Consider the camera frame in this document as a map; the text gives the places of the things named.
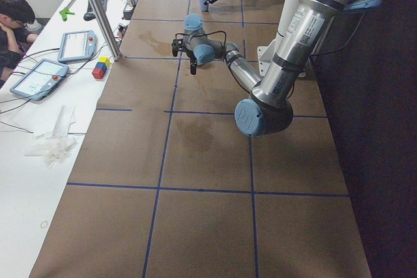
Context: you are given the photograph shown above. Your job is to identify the far teach pendant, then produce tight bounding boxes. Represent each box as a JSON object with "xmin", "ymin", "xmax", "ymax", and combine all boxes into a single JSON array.
[{"xmin": 57, "ymin": 30, "xmax": 96, "ymax": 64}]

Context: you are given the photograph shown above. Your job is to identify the seated person in black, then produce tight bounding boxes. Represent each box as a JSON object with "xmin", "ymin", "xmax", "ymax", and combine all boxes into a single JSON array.
[{"xmin": 1, "ymin": 0, "xmax": 38, "ymax": 87}]

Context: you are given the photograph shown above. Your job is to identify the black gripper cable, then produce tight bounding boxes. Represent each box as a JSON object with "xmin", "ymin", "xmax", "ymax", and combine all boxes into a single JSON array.
[{"xmin": 175, "ymin": 30, "xmax": 228, "ymax": 53}]

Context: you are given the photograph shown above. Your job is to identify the near teach pendant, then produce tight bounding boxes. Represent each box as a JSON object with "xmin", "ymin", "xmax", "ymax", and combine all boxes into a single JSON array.
[{"xmin": 10, "ymin": 59, "xmax": 69, "ymax": 101}]

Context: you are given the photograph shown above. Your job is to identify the red block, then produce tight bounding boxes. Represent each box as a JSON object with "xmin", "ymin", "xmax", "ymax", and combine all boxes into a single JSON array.
[{"xmin": 92, "ymin": 67, "xmax": 106, "ymax": 79}]

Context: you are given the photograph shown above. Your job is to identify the blue block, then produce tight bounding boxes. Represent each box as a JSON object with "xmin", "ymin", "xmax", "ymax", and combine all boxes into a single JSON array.
[{"xmin": 95, "ymin": 62, "xmax": 108, "ymax": 72}]

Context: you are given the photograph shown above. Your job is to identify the yellow block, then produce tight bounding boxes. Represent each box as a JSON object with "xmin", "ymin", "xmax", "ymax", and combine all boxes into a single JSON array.
[{"xmin": 97, "ymin": 57, "xmax": 110, "ymax": 68}]

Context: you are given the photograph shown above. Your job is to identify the aluminium frame post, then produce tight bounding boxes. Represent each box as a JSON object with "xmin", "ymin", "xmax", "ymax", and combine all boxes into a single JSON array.
[{"xmin": 89, "ymin": 0, "xmax": 122, "ymax": 61}]

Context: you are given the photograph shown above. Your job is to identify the black computer mouse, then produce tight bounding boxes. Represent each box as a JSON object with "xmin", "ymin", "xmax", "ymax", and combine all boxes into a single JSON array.
[{"xmin": 83, "ymin": 12, "xmax": 96, "ymax": 21}]

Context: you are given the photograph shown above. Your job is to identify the teach pendant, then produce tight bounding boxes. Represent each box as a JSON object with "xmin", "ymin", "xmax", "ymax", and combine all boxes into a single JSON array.
[
  {"xmin": 10, "ymin": 59, "xmax": 69, "ymax": 101},
  {"xmin": 57, "ymin": 30, "xmax": 96, "ymax": 64}
]

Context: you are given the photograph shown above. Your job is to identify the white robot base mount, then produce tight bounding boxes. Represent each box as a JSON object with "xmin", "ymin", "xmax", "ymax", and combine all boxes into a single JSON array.
[{"xmin": 257, "ymin": 0, "xmax": 298, "ymax": 77}]

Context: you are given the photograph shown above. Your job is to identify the green plastic tool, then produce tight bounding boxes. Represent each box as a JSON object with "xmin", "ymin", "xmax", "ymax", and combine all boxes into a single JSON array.
[{"xmin": 59, "ymin": 7, "xmax": 75, "ymax": 21}]

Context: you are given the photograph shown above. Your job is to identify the crumpled white tissues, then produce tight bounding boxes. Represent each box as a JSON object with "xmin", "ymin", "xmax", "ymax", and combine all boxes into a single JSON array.
[{"xmin": 24, "ymin": 105, "xmax": 78, "ymax": 167}]

